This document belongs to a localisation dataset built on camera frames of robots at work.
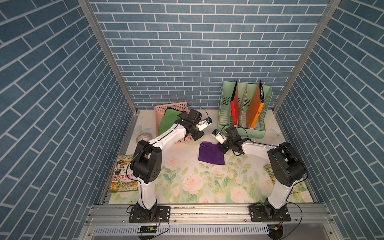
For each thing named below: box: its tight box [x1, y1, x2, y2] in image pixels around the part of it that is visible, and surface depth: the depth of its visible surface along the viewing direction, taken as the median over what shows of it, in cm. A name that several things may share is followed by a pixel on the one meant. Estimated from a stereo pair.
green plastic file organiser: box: [217, 81, 273, 139], surface depth 107 cm
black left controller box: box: [137, 225, 158, 234], surface depth 73 cm
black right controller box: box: [267, 224, 284, 240], surface depth 72 cm
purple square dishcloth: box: [198, 141, 225, 165], surface depth 96 cm
